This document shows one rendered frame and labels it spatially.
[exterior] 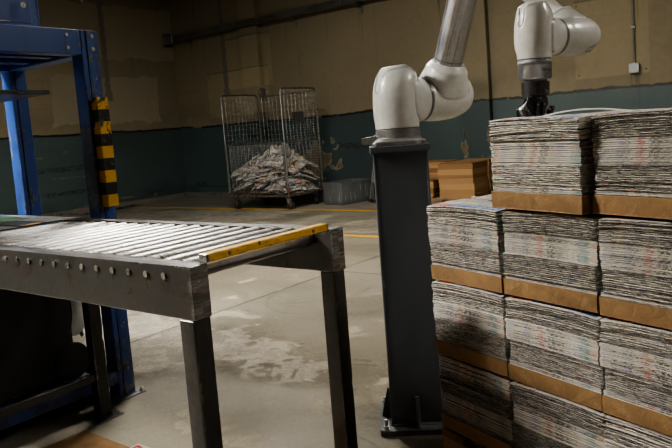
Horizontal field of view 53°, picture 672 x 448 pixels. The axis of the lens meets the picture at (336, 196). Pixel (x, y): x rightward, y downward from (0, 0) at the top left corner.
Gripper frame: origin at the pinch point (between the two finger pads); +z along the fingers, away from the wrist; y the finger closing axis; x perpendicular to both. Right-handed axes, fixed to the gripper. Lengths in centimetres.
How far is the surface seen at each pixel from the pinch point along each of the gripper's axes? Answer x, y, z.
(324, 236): 29, -52, 19
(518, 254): -9.2, -18.4, 23.6
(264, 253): 26, -73, 19
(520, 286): -9.7, -18.5, 31.9
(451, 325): 17, -19, 49
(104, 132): 157, -78, -13
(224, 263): 21, -86, 19
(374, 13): 675, 442, -155
